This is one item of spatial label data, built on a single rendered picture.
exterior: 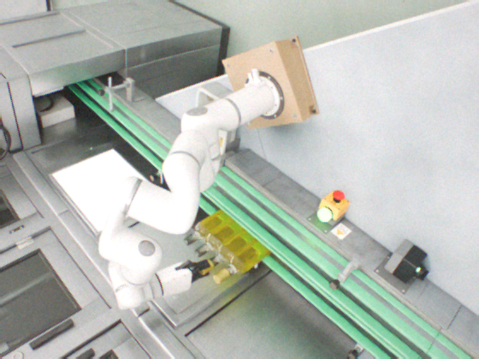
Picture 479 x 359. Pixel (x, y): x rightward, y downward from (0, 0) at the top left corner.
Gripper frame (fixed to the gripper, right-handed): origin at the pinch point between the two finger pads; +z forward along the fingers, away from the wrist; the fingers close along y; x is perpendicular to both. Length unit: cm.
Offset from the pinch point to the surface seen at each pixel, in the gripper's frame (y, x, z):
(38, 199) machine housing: -14, 66, -43
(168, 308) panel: -11.9, -2.6, -12.9
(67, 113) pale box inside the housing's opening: -10, 120, -19
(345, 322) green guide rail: -3.3, -35.6, 32.9
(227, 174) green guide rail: 13.8, 24.2, 20.2
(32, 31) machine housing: 23, 155, -27
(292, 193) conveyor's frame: 15.8, 5.9, 35.1
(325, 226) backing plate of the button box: 15.8, -11.1, 36.2
